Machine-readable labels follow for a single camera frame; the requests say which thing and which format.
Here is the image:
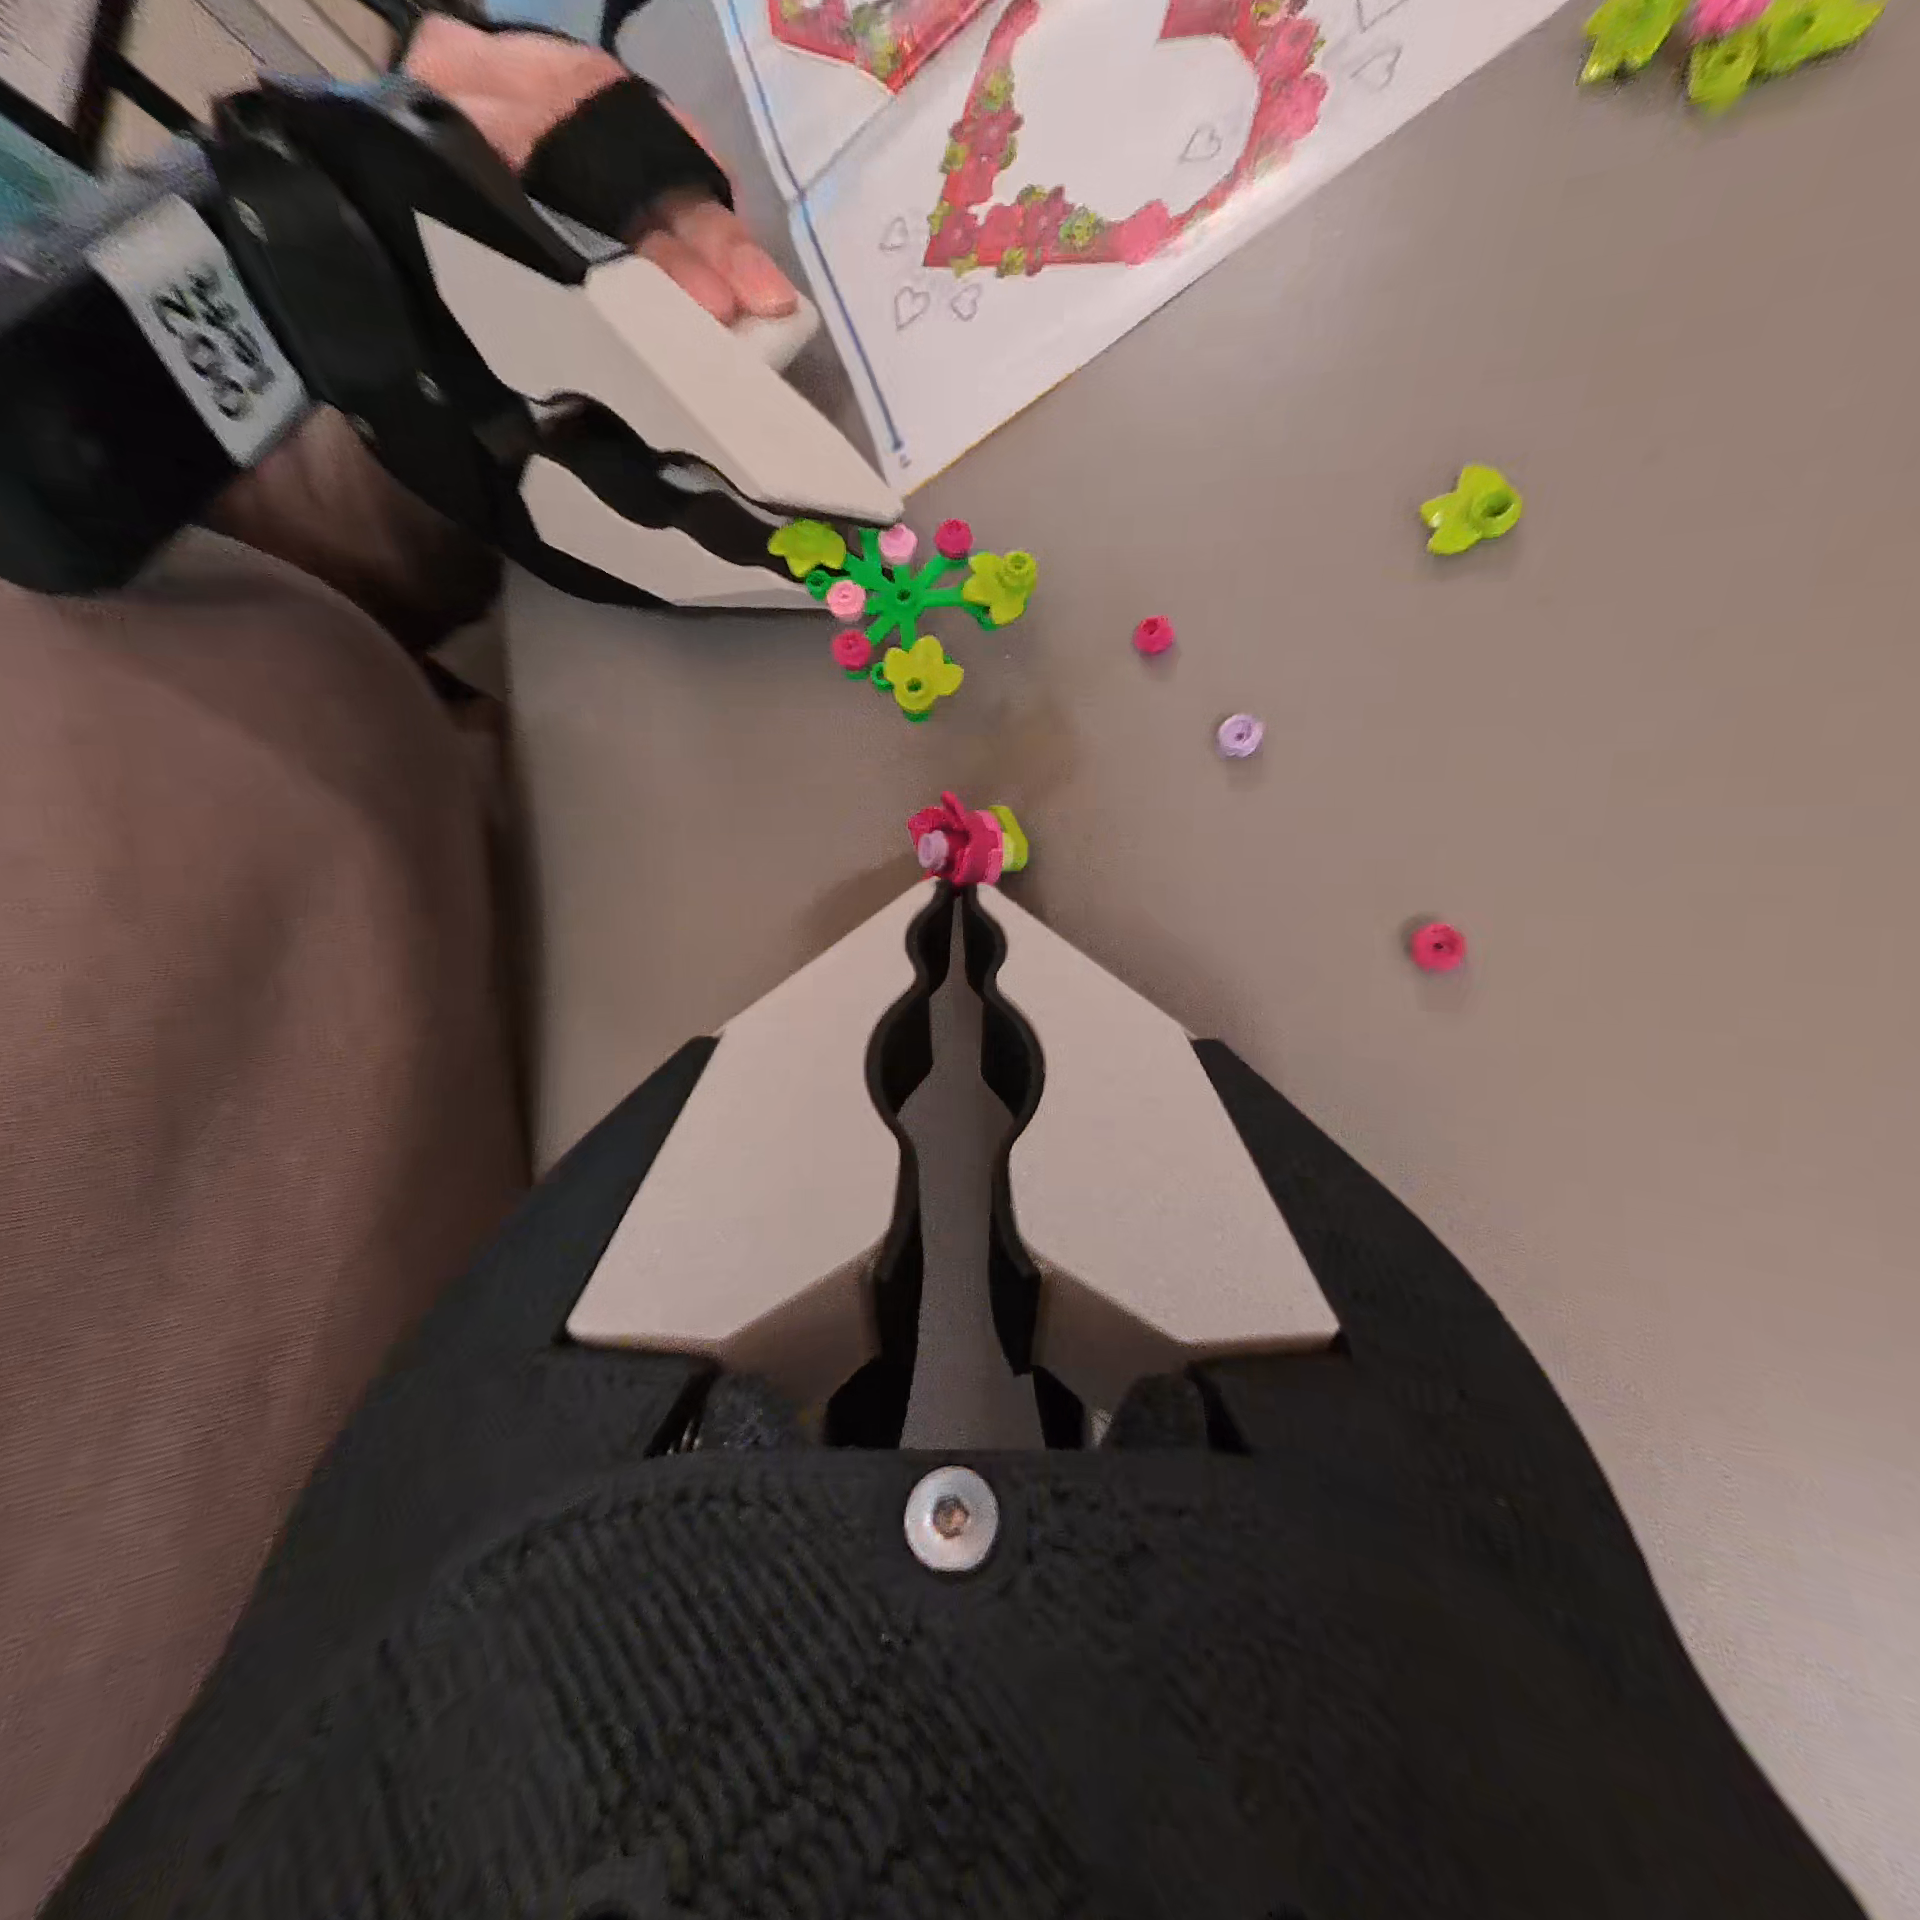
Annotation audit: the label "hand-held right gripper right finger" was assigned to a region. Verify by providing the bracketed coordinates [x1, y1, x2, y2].
[961, 884, 1341, 1449]

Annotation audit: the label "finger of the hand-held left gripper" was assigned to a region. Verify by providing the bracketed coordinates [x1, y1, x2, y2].
[515, 450, 822, 613]
[412, 211, 905, 527]

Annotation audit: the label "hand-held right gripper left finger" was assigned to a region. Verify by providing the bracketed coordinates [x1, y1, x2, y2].
[565, 882, 958, 1449]

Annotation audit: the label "green lego stem with flowers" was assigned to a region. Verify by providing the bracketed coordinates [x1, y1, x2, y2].
[768, 517, 1040, 724]

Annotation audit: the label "magenta lego rose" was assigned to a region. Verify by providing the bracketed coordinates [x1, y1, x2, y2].
[905, 790, 1033, 889]

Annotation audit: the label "lego instruction booklet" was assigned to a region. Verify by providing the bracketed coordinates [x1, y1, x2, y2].
[710, 0, 1569, 489]

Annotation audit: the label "lime lego leaf piece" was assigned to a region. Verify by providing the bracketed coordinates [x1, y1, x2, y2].
[1420, 465, 1526, 557]

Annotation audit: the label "person's left hand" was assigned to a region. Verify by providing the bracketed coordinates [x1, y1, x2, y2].
[403, 12, 801, 322]

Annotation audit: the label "lime leaves with pink flower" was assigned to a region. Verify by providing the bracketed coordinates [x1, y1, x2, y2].
[1577, 0, 1889, 110]

